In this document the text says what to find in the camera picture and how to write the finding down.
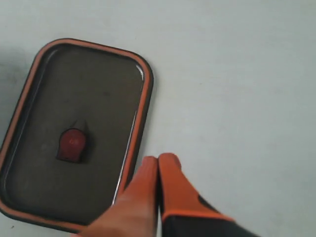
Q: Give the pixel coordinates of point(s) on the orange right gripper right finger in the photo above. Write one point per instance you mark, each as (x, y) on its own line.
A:
(184, 212)

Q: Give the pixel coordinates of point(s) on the dark transparent box lid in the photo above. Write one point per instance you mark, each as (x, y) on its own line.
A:
(73, 140)

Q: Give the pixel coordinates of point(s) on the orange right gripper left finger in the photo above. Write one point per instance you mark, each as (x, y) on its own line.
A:
(135, 212)

